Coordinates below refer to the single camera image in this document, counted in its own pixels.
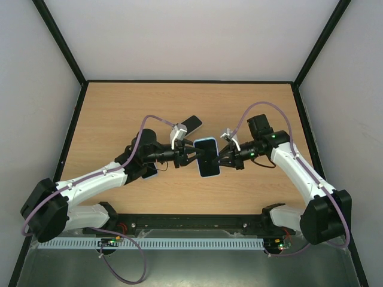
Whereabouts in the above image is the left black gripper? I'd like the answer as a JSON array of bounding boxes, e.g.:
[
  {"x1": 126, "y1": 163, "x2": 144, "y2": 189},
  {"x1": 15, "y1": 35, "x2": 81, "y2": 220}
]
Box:
[{"x1": 143, "y1": 139, "x2": 205, "y2": 169}]

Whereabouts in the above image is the dark blue phone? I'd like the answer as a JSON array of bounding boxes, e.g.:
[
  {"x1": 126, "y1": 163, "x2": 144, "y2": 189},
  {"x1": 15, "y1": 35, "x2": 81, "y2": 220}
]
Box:
[{"x1": 194, "y1": 139, "x2": 220, "y2": 176}]

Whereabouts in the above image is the light blue phone case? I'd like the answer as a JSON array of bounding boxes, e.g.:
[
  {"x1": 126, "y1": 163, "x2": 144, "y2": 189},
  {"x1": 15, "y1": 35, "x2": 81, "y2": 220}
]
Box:
[{"x1": 193, "y1": 137, "x2": 221, "y2": 179}]

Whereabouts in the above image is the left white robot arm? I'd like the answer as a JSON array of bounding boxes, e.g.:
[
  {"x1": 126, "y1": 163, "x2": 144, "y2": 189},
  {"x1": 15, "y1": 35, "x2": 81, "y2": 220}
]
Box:
[{"x1": 20, "y1": 129, "x2": 204, "y2": 243}]

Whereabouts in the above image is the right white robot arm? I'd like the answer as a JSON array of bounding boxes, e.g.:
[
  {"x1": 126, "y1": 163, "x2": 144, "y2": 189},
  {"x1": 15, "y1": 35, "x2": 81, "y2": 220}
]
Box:
[{"x1": 214, "y1": 114, "x2": 352, "y2": 246}]

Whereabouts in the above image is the black phone white edge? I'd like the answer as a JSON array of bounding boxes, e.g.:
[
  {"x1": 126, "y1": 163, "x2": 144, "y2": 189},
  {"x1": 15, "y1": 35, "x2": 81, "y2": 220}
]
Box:
[{"x1": 181, "y1": 115, "x2": 203, "y2": 135}]

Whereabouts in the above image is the phone in blue case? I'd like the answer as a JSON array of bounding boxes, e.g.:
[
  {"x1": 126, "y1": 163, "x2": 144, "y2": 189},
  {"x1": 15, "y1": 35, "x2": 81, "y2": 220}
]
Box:
[{"x1": 141, "y1": 167, "x2": 158, "y2": 179}]

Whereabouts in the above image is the right controller board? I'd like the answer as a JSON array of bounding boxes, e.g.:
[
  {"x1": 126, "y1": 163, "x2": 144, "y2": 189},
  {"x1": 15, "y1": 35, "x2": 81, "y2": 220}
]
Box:
[{"x1": 271, "y1": 238, "x2": 292, "y2": 251}]

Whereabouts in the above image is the controller board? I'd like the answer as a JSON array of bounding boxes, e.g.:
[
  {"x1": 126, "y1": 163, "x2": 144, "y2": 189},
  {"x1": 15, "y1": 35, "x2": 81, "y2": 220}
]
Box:
[
  {"x1": 271, "y1": 238, "x2": 292, "y2": 251},
  {"x1": 97, "y1": 236, "x2": 124, "y2": 248}
]

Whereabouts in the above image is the left controller board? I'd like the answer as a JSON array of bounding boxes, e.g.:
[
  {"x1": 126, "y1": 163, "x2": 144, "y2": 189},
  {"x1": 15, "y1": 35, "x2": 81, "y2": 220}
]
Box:
[{"x1": 97, "y1": 236, "x2": 124, "y2": 248}]

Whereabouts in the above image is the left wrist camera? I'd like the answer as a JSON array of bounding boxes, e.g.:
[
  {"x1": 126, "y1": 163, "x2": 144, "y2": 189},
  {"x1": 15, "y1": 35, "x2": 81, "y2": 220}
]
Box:
[{"x1": 170, "y1": 123, "x2": 187, "y2": 149}]

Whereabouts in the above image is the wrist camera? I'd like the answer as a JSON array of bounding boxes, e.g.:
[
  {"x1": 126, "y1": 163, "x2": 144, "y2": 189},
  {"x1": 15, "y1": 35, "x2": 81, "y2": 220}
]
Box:
[
  {"x1": 170, "y1": 123, "x2": 187, "y2": 149},
  {"x1": 220, "y1": 128, "x2": 241, "y2": 151}
]

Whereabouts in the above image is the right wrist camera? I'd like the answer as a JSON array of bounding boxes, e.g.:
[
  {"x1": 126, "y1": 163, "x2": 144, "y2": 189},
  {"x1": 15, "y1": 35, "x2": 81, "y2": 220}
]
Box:
[{"x1": 220, "y1": 128, "x2": 241, "y2": 151}]

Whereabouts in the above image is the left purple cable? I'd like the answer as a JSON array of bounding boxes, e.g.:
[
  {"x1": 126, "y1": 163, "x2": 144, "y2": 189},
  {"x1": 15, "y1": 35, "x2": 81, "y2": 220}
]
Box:
[{"x1": 23, "y1": 115, "x2": 180, "y2": 283}]

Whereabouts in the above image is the black mounting rail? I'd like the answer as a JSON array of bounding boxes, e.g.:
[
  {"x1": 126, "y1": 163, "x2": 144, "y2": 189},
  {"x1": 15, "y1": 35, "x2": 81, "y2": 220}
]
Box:
[{"x1": 102, "y1": 214, "x2": 296, "y2": 238}]

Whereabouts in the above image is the black aluminium frame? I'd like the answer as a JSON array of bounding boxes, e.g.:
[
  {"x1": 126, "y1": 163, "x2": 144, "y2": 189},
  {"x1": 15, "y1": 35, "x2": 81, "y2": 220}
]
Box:
[{"x1": 8, "y1": 1, "x2": 369, "y2": 286}]

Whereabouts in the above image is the white slotted cable duct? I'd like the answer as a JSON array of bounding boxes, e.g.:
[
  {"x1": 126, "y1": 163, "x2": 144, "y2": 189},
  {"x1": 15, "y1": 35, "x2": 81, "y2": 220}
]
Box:
[{"x1": 37, "y1": 237, "x2": 264, "y2": 251}]

